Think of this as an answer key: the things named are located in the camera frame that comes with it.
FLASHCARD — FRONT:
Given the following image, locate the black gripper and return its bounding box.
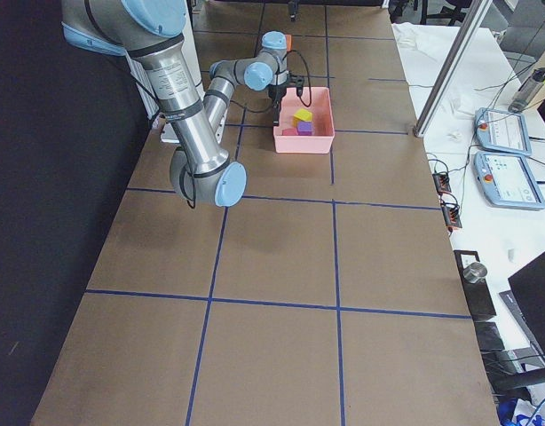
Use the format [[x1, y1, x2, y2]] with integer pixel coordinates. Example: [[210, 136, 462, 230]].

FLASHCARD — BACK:
[[267, 0, 297, 127]]

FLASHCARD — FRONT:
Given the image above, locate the yellow foam block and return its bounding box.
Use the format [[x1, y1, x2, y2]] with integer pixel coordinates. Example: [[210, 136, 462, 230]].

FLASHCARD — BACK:
[[292, 108, 313, 127]]

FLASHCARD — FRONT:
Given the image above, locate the purple foam block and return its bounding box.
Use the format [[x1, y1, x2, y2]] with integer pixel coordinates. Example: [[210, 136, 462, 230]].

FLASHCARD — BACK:
[[296, 121, 313, 136]]

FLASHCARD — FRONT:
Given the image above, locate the pink foam block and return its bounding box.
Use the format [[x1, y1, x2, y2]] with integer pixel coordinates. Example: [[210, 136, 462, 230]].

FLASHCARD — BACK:
[[282, 128, 298, 136]]

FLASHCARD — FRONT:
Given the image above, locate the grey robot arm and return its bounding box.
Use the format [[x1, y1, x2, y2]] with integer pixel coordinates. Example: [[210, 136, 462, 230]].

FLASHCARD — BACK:
[[61, 1, 290, 207]]

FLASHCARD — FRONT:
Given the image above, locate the pink plastic bin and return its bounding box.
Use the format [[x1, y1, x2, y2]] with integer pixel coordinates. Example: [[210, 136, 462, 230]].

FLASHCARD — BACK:
[[273, 87, 335, 154]]

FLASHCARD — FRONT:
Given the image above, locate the upper orange black connector box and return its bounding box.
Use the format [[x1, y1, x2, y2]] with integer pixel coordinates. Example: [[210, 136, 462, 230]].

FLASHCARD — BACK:
[[432, 171, 451, 194]]

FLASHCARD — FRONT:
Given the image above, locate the orange black connector box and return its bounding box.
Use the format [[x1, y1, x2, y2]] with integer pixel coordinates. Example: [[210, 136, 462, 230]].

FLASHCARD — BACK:
[[432, 171, 451, 194], [440, 201, 462, 232]]

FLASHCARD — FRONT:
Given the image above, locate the lower orange black connector box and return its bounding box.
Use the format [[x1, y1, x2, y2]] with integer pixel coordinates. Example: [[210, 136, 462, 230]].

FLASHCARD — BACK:
[[440, 201, 462, 232]]

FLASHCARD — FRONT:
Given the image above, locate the upper teach pendant tablet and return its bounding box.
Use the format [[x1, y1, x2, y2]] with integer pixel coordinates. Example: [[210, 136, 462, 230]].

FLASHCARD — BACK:
[[474, 107, 532, 156]]

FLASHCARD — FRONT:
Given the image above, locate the teach pendant tablet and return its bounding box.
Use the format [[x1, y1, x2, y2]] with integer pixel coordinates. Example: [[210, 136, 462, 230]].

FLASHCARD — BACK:
[[473, 151, 545, 210], [474, 107, 532, 156]]

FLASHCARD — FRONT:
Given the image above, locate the clear water bottle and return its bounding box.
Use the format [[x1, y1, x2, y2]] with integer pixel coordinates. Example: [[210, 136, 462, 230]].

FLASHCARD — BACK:
[[508, 67, 545, 113]]

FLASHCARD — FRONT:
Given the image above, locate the lower teach pendant tablet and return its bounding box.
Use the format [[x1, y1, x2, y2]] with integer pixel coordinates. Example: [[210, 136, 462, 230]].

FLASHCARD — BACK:
[[473, 151, 545, 210]]

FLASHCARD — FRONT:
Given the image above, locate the black box with metal cup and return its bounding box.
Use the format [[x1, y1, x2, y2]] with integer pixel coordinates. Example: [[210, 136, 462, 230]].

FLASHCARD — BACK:
[[454, 250, 496, 322]]

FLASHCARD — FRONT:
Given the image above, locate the black monitor corner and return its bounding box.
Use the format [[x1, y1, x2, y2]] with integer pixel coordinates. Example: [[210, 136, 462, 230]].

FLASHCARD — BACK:
[[509, 252, 545, 354]]

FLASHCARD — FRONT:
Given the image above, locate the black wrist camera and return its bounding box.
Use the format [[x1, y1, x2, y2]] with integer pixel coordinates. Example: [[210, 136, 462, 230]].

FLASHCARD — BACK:
[[288, 74, 305, 98]]

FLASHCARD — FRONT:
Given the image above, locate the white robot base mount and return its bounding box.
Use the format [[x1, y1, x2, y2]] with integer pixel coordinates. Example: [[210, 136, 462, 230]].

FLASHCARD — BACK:
[[153, 1, 234, 144]]

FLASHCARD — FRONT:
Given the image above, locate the aluminium frame post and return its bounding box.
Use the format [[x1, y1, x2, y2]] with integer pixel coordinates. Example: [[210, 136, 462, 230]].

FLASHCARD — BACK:
[[413, 0, 493, 138]]

